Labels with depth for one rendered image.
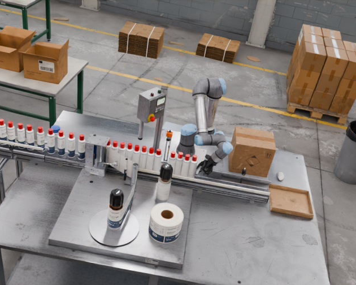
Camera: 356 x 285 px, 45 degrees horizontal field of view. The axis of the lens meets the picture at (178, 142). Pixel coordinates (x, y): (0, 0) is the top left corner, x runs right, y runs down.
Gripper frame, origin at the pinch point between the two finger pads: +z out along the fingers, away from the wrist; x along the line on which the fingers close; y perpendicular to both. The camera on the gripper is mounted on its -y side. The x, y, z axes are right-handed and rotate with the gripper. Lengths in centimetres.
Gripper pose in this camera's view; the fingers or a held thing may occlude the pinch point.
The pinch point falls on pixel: (196, 173)
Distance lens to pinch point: 312.1
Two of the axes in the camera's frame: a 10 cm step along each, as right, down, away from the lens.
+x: 7.8, 5.6, 2.7
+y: -1.2, 5.6, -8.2
